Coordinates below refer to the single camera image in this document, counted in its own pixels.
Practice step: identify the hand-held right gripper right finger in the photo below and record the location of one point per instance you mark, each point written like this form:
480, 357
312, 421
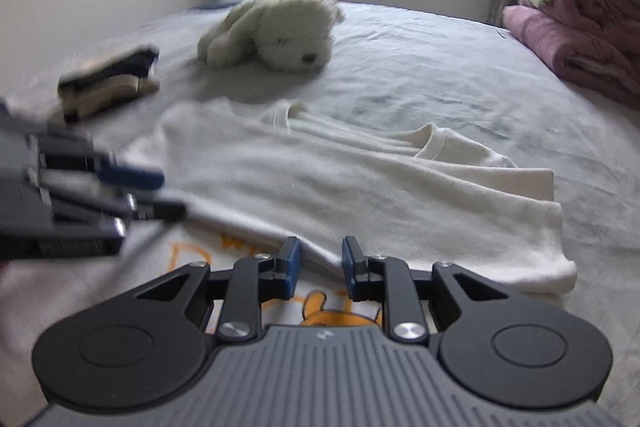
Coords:
351, 269

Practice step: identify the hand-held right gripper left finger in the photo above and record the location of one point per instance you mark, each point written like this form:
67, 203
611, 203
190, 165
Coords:
291, 269

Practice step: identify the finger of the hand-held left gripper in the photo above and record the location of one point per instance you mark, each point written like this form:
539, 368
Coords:
130, 177
160, 211

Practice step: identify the white T-shirt yellow print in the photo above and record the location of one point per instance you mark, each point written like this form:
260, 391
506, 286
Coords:
350, 187

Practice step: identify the beige and black clothes stack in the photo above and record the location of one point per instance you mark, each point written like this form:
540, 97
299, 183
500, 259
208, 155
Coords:
107, 82

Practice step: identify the dark blue flat book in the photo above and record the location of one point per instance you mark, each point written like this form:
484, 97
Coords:
210, 3

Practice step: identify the white plush dog toy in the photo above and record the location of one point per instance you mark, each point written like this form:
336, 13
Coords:
280, 29

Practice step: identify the pink rolled quilt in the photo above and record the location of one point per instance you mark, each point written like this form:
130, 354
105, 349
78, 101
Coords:
590, 37

